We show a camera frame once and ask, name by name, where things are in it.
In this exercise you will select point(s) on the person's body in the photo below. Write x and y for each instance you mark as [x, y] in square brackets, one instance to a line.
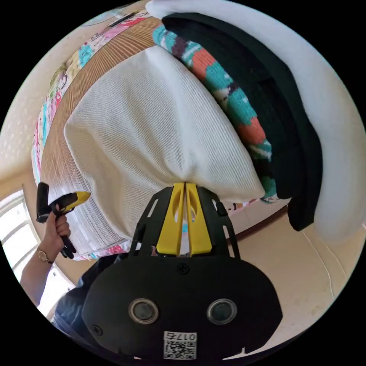
[71, 303]

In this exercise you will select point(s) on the window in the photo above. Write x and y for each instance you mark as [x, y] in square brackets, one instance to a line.
[17, 228]

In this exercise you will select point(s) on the white pants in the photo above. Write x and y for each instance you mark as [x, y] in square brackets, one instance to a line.
[148, 120]

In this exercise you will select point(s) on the pile of clothes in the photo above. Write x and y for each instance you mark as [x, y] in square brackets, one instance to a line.
[286, 114]

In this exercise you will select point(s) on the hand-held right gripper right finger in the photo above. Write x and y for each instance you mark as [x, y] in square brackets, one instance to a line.
[200, 228]

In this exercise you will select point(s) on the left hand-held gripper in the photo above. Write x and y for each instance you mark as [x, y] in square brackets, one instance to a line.
[58, 204]

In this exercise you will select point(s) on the person's left forearm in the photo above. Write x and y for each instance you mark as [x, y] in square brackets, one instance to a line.
[35, 274]

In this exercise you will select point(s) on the person's left hand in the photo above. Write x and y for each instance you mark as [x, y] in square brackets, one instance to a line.
[55, 231]

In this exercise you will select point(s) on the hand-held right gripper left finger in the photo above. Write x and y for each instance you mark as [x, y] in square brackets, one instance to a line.
[170, 226]

